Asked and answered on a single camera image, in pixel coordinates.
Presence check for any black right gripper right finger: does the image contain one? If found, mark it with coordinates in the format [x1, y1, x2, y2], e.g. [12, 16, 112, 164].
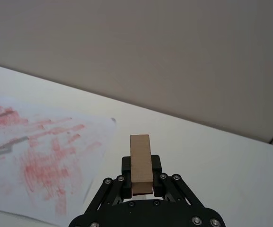
[151, 155, 205, 208]

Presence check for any wooden block with red base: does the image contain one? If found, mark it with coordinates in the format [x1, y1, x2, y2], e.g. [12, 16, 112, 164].
[130, 134, 154, 196]

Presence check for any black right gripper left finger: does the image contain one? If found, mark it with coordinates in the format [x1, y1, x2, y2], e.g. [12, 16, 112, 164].
[84, 156, 132, 212]

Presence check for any white paper with red marks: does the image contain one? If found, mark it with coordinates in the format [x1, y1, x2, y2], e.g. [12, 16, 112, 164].
[0, 94, 118, 227]

